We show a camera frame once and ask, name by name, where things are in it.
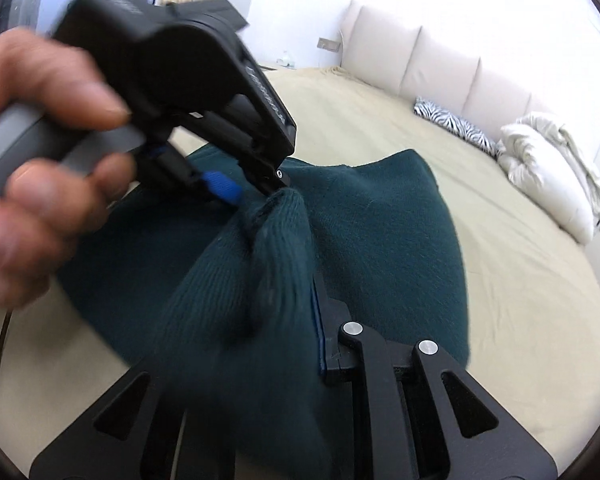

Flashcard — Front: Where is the dark teal knit sweater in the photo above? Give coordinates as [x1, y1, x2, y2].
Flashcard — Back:
[58, 150, 469, 479]

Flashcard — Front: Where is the person's left hand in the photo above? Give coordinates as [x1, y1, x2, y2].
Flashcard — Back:
[0, 28, 135, 310]

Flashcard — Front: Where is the cream padded headboard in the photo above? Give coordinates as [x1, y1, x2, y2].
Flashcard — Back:
[338, 0, 600, 131]

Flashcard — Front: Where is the zebra print pillow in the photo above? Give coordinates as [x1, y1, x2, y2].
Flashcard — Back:
[413, 96, 498, 158]

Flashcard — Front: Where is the cream bed mattress sheet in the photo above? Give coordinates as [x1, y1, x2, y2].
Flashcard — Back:
[0, 68, 600, 470]

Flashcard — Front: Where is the white crumpled duvet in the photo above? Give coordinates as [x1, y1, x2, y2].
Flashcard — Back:
[496, 115, 600, 245]

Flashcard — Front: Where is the wall power socket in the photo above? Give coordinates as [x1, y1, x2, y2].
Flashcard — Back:
[316, 37, 341, 53]

